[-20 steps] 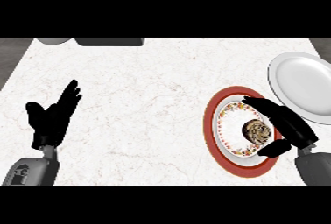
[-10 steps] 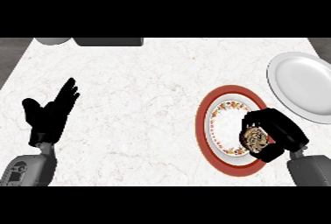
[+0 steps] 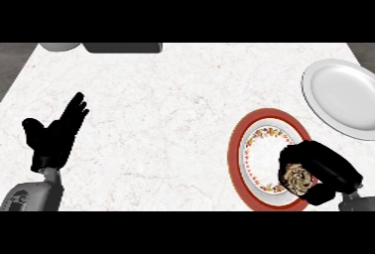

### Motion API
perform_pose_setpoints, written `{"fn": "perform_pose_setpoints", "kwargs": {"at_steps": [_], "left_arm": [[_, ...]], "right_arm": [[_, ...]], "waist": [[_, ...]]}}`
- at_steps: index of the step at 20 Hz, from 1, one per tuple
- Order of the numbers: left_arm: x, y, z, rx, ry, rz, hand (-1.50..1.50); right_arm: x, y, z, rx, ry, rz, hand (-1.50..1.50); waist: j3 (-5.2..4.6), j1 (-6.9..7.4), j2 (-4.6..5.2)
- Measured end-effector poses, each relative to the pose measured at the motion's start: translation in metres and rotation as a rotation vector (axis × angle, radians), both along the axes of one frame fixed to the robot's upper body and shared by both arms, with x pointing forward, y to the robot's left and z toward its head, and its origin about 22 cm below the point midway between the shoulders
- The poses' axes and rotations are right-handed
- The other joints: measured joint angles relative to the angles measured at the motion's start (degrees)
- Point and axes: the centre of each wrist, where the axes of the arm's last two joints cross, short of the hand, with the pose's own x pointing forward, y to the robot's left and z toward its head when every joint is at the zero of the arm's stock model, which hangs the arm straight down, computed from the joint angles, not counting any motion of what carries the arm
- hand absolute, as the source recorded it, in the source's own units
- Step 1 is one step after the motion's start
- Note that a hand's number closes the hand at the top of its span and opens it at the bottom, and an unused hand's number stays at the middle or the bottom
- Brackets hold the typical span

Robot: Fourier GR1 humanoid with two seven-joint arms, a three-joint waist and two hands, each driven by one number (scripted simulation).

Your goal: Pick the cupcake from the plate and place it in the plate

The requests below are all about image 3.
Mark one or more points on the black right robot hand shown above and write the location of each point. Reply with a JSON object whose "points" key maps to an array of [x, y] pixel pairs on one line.
{"points": [[326, 168]]}

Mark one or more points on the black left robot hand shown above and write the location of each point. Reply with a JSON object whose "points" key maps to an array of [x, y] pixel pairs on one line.
{"points": [[54, 139]]}

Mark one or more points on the brown swirled cupcake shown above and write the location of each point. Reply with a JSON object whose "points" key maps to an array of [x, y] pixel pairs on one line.
{"points": [[296, 178]]}

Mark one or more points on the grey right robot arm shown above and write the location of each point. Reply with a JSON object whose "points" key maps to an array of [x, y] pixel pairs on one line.
{"points": [[357, 201]]}

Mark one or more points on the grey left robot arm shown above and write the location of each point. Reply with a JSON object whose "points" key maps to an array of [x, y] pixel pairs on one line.
{"points": [[37, 193]]}

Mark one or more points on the red-rimmed floral plate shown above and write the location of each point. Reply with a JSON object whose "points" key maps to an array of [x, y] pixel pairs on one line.
{"points": [[258, 155]]}

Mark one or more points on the plain white plate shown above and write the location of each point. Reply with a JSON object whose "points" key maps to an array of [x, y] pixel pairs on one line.
{"points": [[344, 99]]}

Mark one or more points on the pale grey round object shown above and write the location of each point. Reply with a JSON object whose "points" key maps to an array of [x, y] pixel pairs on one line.
{"points": [[59, 46]]}

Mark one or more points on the dark grey appliance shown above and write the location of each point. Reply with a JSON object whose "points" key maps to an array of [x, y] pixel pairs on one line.
{"points": [[122, 47]]}

